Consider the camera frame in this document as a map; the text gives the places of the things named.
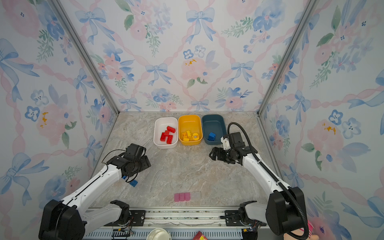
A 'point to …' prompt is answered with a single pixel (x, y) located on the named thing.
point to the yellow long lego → (189, 134)
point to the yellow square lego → (186, 139)
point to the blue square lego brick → (211, 136)
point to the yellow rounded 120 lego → (195, 136)
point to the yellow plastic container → (189, 129)
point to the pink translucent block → (182, 197)
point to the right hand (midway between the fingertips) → (216, 155)
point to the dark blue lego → (134, 183)
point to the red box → (199, 236)
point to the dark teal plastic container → (214, 128)
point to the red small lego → (166, 132)
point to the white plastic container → (160, 124)
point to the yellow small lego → (184, 135)
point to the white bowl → (159, 234)
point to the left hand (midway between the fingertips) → (145, 163)
